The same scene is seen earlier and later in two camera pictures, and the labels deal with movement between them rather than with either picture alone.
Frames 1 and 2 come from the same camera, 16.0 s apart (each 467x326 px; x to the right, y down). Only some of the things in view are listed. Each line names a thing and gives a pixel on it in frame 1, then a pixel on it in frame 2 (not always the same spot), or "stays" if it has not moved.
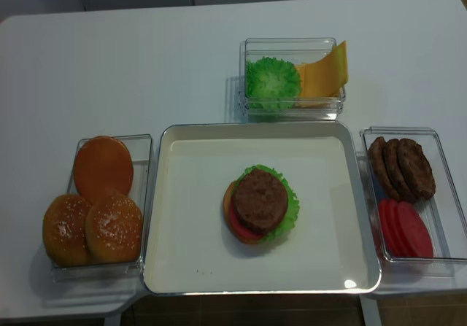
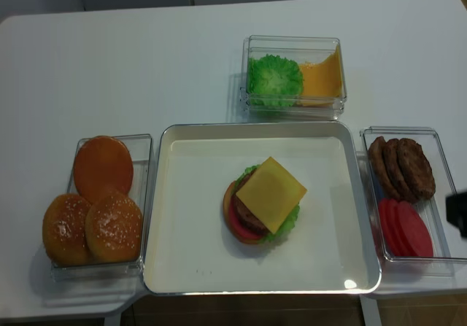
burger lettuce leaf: (292, 205) stays
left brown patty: (379, 163) stays
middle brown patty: (400, 181) stays
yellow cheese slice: (327, 76) → (271, 193)
